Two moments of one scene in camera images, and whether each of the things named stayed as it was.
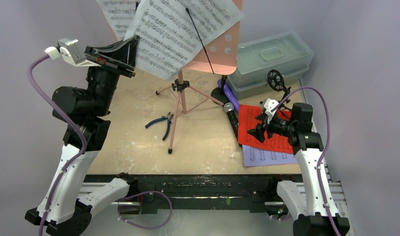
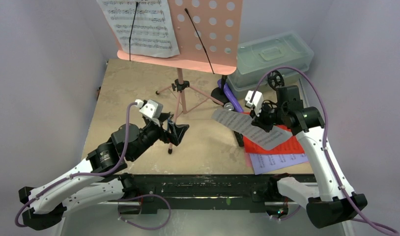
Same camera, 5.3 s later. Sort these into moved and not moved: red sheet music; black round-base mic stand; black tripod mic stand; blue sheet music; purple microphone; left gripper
Moved: red sheet music; left gripper; blue sheet music
Not moved: black tripod mic stand; purple microphone; black round-base mic stand
